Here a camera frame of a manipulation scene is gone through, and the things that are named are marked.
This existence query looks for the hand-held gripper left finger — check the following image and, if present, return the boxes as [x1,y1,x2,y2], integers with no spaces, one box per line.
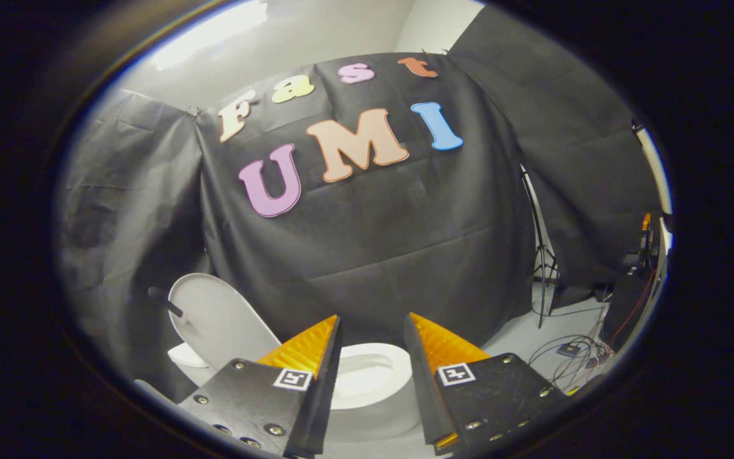
[179,314,343,458]

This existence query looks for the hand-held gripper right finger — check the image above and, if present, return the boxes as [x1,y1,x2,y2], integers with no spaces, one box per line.
[403,312,566,455]

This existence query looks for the white toilet lid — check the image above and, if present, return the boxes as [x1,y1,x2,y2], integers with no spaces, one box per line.
[149,273,282,373]

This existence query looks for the white toilet seat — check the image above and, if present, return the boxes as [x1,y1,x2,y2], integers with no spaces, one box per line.
[331,343,414,411]

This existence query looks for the white toilet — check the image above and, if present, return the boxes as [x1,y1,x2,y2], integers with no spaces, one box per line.
[168,341,422,459]

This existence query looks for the black backdrop cloth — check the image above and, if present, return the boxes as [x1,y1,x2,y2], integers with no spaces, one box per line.
[55,6,661,404]

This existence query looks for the black tripod stand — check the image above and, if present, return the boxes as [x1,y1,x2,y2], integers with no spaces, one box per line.
[520,166,561,330]

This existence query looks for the black equipment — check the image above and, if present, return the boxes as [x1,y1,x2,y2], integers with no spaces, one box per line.
[600,214,665,353]

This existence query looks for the white upright panel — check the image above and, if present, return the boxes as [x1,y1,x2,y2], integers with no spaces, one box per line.
[633,121,673,215]

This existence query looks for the black floor cables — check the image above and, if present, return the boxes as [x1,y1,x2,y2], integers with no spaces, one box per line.
[528,300,617,391]

